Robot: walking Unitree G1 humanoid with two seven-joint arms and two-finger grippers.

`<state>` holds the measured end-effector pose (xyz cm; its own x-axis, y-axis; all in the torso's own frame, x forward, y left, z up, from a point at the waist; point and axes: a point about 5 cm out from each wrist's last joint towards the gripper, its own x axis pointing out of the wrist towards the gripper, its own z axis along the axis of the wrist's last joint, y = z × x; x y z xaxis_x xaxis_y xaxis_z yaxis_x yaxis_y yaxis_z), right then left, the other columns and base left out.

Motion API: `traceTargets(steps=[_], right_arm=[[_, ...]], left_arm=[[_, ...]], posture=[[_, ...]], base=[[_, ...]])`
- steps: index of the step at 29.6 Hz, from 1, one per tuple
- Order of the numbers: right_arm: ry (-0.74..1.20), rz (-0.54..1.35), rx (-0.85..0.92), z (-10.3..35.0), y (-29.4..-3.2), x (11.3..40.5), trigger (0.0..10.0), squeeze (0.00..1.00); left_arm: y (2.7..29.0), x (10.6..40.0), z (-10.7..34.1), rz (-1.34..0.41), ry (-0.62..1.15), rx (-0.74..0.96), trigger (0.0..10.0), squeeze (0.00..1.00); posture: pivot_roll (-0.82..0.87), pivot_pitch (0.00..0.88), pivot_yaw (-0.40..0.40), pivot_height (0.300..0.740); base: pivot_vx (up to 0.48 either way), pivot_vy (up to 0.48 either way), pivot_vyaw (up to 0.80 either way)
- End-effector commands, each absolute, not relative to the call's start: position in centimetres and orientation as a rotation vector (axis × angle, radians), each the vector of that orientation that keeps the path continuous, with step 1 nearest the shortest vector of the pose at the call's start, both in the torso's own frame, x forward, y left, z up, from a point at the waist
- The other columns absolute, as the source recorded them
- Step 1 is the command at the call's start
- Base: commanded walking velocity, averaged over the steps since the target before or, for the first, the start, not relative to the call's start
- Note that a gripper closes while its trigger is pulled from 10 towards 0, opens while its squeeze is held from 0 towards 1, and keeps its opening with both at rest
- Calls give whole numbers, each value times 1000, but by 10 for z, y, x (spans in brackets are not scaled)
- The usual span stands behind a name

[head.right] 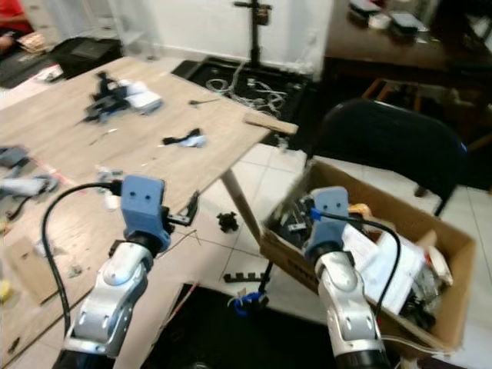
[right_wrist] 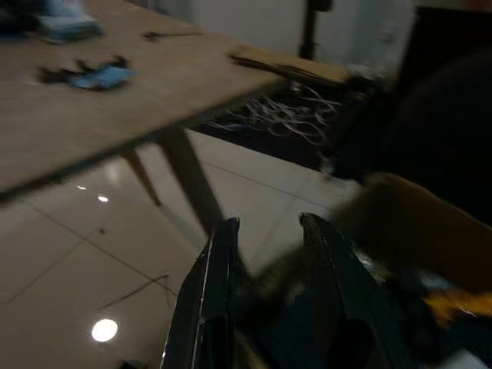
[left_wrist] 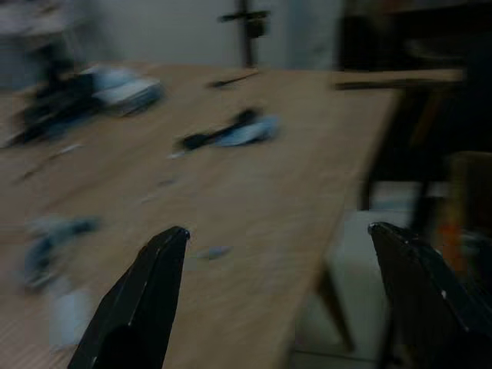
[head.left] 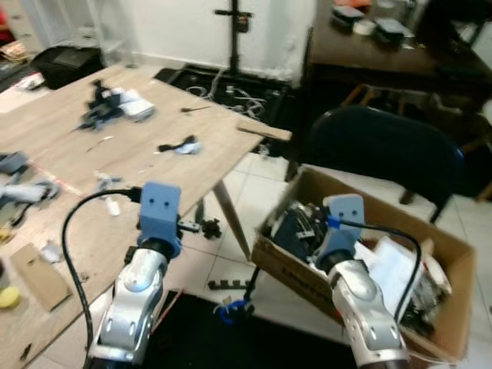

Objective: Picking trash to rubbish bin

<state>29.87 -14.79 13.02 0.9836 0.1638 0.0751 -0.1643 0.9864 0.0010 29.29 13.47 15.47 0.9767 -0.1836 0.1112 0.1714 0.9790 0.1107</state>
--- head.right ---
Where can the white tape roll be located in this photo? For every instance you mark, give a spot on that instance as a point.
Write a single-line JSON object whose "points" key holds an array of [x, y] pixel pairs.
{"points": [[379, 21]]}

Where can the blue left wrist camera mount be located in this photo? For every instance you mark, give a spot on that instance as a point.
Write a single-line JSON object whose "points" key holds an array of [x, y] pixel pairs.
{"points": [[143, 201]]}

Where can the light wooden table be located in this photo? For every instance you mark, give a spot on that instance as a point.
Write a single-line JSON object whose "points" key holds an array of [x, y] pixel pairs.
{"points": [[161, 177]]}

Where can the brown cardboard box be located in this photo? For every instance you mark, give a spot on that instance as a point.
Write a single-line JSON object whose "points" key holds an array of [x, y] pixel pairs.
{"points": [[457, 254]]}

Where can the black floor tray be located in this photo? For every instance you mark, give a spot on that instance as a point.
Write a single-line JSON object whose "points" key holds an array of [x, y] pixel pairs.
{"points": [[288, 84]]}

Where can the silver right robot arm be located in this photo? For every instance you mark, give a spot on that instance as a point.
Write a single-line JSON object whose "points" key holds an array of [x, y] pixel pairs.
{"points": [[350, 307]]}

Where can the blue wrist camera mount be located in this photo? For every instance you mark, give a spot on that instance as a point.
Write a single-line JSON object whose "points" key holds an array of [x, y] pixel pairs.
{"points": [[329, 204], [143, 201]]}

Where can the short wooden plank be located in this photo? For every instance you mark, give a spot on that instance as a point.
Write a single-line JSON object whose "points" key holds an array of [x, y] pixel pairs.
{"points": [[273, 123]]}

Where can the black toothed strip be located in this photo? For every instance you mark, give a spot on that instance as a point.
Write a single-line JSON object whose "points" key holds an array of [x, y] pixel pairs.
{"points": [[244, 277]]}

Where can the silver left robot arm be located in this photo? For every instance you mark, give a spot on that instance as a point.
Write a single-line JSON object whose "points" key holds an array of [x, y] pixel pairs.
{"points": [[115, 300]]}

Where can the black tripod stand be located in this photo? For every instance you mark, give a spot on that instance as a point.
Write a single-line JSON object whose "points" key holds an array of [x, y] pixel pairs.
{"points": [[254, 38]]}

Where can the grey device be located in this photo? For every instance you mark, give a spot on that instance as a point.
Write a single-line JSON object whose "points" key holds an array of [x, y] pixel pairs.
{"points": [[13, 157]]}

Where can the yellow round item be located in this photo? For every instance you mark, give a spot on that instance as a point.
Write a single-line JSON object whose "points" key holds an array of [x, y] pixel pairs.
{"points": [[4, 290]]}

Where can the white grey hand tool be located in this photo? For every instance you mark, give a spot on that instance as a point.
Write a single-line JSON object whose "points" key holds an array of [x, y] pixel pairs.
{"points": [[27, 187]]}

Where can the flat black box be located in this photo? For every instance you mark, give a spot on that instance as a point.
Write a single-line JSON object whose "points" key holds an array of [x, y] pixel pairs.
{"points": [[361, 8]]}

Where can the black box with grey lid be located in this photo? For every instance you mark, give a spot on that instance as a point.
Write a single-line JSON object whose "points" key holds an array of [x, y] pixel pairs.
{"points": [[403, 23]]}

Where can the black chair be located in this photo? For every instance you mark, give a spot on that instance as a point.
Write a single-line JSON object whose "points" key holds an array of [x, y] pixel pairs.
{"points": [[392, 138]]}

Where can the small white bottle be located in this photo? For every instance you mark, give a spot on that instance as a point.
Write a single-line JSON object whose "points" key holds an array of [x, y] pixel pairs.
{"points": [[111, 198]]}

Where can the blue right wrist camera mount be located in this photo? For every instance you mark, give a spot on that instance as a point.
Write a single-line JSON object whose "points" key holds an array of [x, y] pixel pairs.
{"points": [[329, 204]]}

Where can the person in red shirt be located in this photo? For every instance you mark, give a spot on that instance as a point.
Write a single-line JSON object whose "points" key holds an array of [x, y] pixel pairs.
{"points": [[11, 11]]}

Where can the black and white scrap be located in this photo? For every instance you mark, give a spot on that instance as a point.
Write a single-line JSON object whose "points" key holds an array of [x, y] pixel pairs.
{"points": [[188, 139]]}

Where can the black printer box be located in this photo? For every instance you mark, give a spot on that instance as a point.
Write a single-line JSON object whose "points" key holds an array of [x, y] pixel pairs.
{"points": [[84, 54]]}

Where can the black knob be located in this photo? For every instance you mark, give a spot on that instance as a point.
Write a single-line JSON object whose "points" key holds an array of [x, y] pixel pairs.
{"points": [[227, 221]]}

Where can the thin black tool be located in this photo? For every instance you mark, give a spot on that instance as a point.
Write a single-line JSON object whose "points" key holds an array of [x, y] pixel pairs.
{"points": [[204, 101]]}

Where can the dark wooden table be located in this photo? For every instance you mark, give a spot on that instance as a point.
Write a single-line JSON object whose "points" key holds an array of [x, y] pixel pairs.
{"points": [[377, 46]]}

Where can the white red packet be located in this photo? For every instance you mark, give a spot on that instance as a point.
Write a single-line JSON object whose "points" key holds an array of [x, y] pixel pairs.
{"points": [[48, 74]]}

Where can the blue clamp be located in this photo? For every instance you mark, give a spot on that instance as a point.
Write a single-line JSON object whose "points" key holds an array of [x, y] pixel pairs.
{"points": [[246, 301]]}

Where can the white block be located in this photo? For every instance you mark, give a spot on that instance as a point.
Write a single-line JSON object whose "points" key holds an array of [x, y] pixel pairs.
{"points": [[142, 98]]}

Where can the white paper sheet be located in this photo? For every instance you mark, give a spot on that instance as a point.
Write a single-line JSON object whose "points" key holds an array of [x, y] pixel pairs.
{"points": [[377, 265]]}

